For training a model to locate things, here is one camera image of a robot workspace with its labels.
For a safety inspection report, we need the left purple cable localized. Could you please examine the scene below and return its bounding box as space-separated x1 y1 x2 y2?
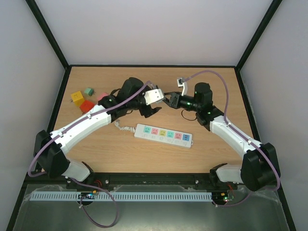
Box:
27 80 157 228

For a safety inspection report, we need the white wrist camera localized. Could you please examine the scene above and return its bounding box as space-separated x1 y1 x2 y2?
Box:
177 77 188 96
144 89 165 105

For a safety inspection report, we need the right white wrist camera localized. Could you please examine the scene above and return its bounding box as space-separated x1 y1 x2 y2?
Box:
177 77 188 96

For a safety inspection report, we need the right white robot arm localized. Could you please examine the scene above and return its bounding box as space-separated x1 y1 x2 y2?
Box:
164 82 280 192

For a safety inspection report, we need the white power strip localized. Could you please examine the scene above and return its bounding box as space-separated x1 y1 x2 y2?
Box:
134 124 193 148

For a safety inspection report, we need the green plug adapter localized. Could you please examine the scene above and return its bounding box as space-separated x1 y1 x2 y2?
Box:
84 88 95 97

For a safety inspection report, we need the pink plug adapter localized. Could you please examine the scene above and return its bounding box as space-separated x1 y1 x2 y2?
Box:
97 92 109 101

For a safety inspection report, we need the yellow cube socket adapter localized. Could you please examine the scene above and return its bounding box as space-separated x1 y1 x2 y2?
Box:
70 91 85 107

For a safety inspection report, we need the black aluminium frame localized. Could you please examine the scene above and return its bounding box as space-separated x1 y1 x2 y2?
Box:
7 0 296 231

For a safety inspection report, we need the white coiled power cord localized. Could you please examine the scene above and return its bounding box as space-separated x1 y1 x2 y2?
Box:
114 120 136 133

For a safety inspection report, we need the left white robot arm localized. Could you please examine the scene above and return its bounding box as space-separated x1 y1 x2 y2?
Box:
28 77 165 182

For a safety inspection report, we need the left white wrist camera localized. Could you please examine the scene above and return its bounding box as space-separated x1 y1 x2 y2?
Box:
144 89 165 105

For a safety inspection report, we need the light blue cable duct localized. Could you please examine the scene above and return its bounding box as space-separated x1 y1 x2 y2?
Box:
30 192 212 202

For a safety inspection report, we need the red cube socket adapter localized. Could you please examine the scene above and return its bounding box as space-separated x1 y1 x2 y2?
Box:
79 100 95 114

